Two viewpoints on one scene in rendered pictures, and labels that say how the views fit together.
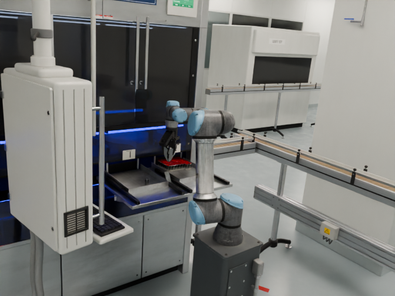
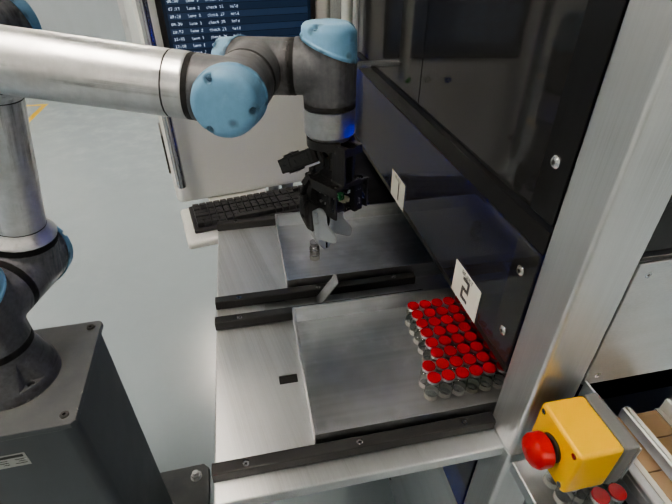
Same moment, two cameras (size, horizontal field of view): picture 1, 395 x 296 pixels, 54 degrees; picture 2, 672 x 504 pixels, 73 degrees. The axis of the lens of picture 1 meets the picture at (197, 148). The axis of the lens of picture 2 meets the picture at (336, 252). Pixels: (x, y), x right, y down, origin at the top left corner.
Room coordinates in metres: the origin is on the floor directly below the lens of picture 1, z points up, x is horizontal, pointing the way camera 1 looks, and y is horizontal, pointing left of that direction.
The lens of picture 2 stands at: (2.52, -0.42, 1.47)
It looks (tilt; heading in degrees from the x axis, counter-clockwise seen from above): 35 degrees down; 116
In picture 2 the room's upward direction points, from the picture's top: straight up
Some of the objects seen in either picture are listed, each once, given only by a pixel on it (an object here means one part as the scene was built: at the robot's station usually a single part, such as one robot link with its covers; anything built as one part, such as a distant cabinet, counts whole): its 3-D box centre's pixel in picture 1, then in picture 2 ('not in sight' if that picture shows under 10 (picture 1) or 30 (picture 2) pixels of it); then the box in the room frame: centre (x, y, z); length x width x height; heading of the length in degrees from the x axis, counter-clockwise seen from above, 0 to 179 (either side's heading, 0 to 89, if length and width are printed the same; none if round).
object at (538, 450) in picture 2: not in sight; (542, 449); (2.60, -0.06, 0.99); 0.04 x 0.04 x 0.04; 38
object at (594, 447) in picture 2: not in sight; (578, 441); (2.64, -0.03, 1.00); 0.08 x 0.07 x 0.07; 38
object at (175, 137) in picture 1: (171, 136); (333, 173); (2.23, 0.16, 1.16); 0.09 x 0.08 x 0.12; 159
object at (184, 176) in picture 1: (181, 170); (403, 353); (2.39, 0.09, 0.90); 0.34 x 0.26 x 0.04; 38
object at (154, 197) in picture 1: (164, 181); (340, 304); (2.23, 0.18, 0.87); 0.70 x 0.48 x 0.02; 128
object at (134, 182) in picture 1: (135, 178); (355, 241); (2.18, 0.36, 0.90); 0.34 x 0.26 x 0.04; 38
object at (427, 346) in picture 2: (178, 166); (427, 346); (2.42, 0.12, 0.90); 0.18 x 0.02 x 0.05; 128
